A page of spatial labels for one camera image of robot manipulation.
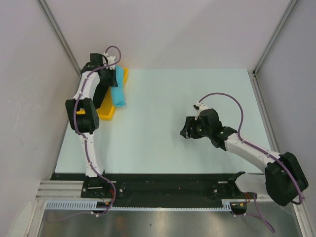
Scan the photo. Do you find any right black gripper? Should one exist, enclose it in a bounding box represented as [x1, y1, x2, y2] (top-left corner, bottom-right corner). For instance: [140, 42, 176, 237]
[180, 116, 212, 139]

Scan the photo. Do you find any turquoise t-shirt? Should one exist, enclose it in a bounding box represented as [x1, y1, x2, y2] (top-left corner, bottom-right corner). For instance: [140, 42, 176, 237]
[111, 66, 126, 107]

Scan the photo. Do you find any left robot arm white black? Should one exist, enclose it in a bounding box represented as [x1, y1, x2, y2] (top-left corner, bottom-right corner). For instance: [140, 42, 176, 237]
[65, 53, 119, 178]

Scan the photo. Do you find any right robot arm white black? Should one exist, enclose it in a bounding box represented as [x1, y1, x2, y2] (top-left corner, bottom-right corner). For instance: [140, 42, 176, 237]
[180, 109, 309, 206]

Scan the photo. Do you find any rolled black t-shirt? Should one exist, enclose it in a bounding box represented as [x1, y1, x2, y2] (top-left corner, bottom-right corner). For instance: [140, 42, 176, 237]
[93, 83, 109, 109]

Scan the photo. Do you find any yellow plastic tray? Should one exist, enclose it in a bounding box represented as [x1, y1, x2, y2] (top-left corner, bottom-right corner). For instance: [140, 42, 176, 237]
[73, 68, 128, 120]

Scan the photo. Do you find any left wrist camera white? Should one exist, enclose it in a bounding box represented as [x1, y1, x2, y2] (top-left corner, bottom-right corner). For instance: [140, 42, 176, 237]
[103, 52, 117, 65]

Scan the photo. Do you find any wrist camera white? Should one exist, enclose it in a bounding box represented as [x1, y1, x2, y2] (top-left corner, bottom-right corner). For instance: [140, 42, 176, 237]
[103, 52, 117, 65]
[193, 102, 209, 120]

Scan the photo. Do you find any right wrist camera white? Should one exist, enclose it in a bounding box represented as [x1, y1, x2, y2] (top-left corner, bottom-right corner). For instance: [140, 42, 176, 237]
[193, 102, 209, 120]

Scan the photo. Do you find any grey slotted cable duct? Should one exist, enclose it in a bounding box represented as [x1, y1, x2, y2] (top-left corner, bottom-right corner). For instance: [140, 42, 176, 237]
[45, 200, 246, 212]

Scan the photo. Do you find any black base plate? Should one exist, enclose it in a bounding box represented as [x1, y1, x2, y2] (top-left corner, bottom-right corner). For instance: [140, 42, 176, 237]
[51, 173, 246, 207]

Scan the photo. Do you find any left aluminium frame post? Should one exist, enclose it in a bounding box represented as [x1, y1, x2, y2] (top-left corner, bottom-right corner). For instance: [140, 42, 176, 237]
[36, 0, 80, 76]

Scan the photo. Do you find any aluminium frame post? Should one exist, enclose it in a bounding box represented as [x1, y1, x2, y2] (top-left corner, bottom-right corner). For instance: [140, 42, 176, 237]
[36, 0, 80, 76]
[252, 0, 300, 75]

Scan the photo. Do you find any right aluminium frame post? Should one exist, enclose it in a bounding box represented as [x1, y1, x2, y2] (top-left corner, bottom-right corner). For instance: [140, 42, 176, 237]
[252, 0, 300, 75]

